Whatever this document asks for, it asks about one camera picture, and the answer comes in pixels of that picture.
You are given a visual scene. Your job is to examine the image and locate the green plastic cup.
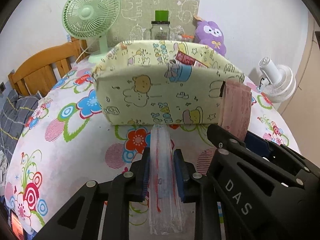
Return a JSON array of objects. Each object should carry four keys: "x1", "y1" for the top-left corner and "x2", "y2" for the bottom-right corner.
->
[{"x1": 155, "y1": 10, "x2": 169, "y2": 22}]

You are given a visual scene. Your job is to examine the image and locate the cartoon fabric storage box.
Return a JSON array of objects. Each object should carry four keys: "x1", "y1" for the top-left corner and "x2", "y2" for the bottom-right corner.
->
[{"x1": 92, "y1": 40, "x2": 245, "y2": 125}]

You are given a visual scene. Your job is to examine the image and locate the wall power socket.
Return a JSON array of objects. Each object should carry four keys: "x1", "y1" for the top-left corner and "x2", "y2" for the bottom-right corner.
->
[{"x1": 0, "y1": 82, "x2": 6, "y2": 94}]

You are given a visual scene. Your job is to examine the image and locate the clear plastic sleeve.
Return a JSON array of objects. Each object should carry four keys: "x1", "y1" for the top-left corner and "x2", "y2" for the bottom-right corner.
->
[{"x1": 149, "y1": 125, "x2": 186, "y2": 235}]

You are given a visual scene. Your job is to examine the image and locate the wooden bed headboard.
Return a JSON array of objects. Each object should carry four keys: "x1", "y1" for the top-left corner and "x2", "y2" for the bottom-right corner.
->
[{"x1": 8, "y1": 38, "x2": 87, "y2": 96}]

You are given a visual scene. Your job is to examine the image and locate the floral tablecloth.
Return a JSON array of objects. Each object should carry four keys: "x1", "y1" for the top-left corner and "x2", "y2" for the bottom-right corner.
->
[{"x1": 1, "y1": 59, "x2": 300, "y2": 239}]

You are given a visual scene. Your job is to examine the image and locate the green desk fan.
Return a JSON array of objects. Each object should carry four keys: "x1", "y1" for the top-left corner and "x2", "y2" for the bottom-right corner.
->
[{"x1": 62, "y1": 0, "x2": 121, "y2": 63}]

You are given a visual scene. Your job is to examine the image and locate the pink paper packet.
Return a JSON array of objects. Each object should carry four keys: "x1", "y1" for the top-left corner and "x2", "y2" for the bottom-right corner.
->
[{"x1": 218, "y1": 80, "x2": 252, "y2": 141}]

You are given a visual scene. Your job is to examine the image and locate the glass mason jar mug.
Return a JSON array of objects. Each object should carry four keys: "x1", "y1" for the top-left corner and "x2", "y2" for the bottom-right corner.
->
[{"x1": 143, "y1": 21, "x2": 170, "y2": 40}]

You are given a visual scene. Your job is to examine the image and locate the cotton swab jar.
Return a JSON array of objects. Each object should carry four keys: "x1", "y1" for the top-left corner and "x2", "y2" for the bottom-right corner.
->
[{"x1": 177, "y1": 34, "x2": 194, "y2": 42}]

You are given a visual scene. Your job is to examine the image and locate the cartoon animal carton box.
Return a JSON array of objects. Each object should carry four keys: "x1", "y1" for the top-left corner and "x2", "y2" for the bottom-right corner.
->
[{"x1": 175, "y1": 50, "x2": 207, "y2": 68}]

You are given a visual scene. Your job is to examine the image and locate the green cartoon cardboard panel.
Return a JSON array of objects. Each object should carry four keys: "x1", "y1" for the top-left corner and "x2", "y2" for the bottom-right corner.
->
[{"x1": 86, "y1": 0, "x2": 201, "y2": 53}]

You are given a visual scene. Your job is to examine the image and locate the beige door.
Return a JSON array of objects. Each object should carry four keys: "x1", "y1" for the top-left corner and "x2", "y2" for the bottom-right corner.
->
[{"x1": 279, "y1": 14, "x2": 319, "y2": 166}]

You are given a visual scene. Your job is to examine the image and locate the blue plaid pillow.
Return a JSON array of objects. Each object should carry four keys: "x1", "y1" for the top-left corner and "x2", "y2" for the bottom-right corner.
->
[{"x1": 1, "y1": 89, "x2": 42, "y2": 162}]

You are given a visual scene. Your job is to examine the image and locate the purple bunny plush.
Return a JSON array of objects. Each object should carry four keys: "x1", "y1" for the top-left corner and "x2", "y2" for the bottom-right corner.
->
[{"x1": 194, "y1": 21, "x2": 227, "y2": 56}]

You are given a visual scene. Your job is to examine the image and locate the white standing fan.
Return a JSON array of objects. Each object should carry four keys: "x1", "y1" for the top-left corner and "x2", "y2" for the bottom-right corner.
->
[{"x1": 257, "y1": 57, "x2": 296, "y2": 103}]

